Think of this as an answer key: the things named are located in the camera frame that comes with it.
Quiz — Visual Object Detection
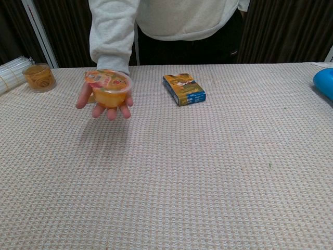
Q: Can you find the person's bare hand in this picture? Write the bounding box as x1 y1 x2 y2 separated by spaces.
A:
75 82 134 121

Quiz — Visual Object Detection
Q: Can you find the orange fruit jelly cup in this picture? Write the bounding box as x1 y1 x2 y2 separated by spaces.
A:
84 69 133 109

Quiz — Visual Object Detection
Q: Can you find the grey sweatshirt sleeve forearm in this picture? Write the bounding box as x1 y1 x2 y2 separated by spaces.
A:
87 0 141 76

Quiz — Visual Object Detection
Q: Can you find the clear jar of rubber bands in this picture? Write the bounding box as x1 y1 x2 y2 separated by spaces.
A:
22 62 57 93

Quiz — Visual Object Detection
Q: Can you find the checkered woven tablecloth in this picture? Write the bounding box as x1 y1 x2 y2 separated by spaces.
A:
0 61 333 250

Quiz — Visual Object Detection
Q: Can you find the blue and yellow card box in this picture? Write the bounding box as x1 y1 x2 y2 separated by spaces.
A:
162 72 208 107

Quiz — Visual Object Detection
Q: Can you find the bundle of white straws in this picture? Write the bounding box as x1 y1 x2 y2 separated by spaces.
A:
0 56 35 95

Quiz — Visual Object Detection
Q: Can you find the person's torso in grey sweatshirt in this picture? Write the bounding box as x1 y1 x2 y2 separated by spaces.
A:
135 0 251 66

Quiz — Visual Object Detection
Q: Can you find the dark pleated curtain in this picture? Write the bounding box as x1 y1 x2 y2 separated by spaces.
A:
0 0 333 69

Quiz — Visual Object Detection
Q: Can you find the blue plastic object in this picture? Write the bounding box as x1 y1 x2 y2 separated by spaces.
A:
312 67 333 102

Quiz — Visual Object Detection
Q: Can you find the white metal frame post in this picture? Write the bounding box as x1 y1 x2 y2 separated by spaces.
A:
21 0 59 69

